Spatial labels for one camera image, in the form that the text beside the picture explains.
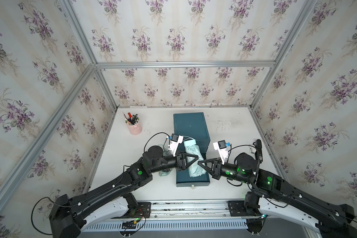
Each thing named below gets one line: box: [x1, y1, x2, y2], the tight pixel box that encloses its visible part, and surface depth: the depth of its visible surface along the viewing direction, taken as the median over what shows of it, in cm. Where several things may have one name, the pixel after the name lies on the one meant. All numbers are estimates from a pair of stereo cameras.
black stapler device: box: [255, 138, 263, 164], surface depth 92 cm
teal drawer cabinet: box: [176, 169, 211, 187], surface depth 78 cm
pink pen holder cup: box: [125, 119, 143, 136], surface depth 99 cm
